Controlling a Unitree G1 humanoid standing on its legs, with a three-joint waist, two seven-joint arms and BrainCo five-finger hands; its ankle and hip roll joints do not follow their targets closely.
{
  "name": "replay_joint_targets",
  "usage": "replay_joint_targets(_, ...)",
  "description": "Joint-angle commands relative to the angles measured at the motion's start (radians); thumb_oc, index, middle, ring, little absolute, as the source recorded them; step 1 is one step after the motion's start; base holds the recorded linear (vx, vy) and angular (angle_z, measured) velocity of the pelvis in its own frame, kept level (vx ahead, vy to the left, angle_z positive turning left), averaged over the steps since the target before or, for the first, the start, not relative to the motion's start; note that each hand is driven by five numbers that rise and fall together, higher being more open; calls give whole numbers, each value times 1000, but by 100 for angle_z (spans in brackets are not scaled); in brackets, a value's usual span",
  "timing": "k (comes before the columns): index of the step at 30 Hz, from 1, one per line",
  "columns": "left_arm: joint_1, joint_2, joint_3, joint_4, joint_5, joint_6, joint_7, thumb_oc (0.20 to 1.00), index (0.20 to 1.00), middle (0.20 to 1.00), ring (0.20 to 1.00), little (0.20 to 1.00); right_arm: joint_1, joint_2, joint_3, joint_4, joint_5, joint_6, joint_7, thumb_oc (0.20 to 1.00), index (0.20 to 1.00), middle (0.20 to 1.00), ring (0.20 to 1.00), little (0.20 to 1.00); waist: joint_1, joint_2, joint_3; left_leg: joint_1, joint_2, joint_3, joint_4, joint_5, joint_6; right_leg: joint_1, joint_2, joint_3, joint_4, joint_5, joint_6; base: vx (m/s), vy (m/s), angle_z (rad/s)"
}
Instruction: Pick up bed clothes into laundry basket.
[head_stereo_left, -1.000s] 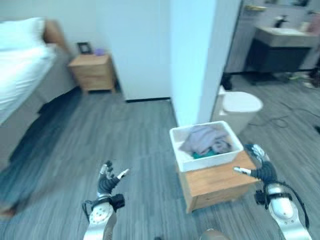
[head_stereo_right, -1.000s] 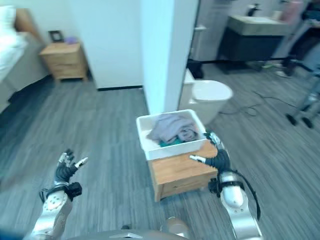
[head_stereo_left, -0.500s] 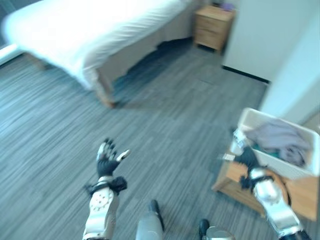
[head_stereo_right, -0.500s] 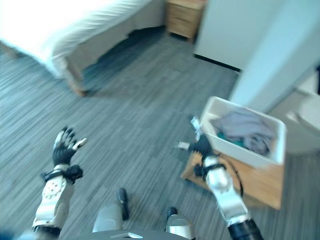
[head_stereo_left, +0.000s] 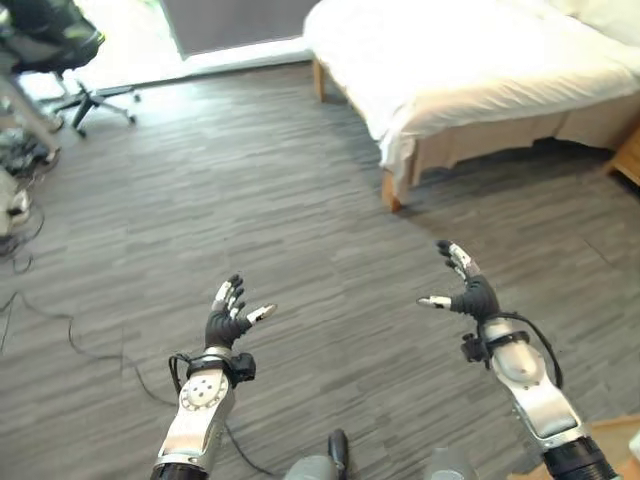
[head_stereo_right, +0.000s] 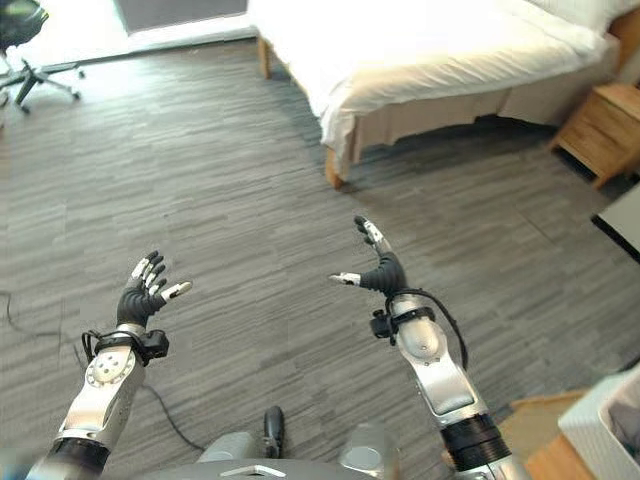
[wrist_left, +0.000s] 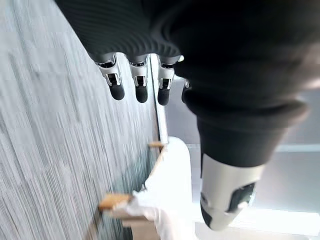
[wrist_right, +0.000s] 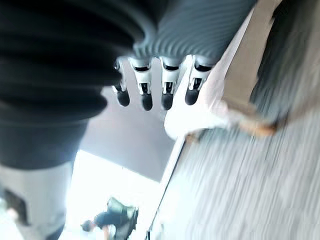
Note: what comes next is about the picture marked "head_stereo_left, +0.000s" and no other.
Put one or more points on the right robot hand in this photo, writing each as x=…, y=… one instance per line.
x=477, y=295

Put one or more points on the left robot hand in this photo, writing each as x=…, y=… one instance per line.
x=226, y=326

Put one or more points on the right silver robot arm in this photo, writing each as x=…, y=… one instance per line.
x=535, y=395

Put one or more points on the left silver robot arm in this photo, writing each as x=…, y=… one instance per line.
x=200, y=410

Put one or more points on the bed with white sheet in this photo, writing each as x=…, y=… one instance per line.
x=465, y=75

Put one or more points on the robot dark foot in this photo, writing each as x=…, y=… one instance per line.
x=338, y=447

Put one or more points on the robot left leg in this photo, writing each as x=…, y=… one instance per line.
x=312, y=469

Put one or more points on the robot leg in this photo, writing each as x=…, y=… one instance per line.
x=312, y=469
x=452, y=465

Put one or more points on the robot right leg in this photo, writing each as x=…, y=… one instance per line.
x=452, y=465

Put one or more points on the wooden nightstand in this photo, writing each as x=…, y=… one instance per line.
x=626, y=160

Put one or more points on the wooden furniture corner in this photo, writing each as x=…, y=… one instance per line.
x=616, y=450

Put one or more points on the grey desk leg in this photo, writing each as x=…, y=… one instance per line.
x=30, y=112

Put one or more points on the black office chair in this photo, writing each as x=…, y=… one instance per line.
x=75, y=75

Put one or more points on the dark roller blind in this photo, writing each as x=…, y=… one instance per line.
x=235, y=22

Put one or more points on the white pillow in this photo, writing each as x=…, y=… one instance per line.
x=607, y=20

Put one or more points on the dark jacket on chair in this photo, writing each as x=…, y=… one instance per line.
x=45, y=30

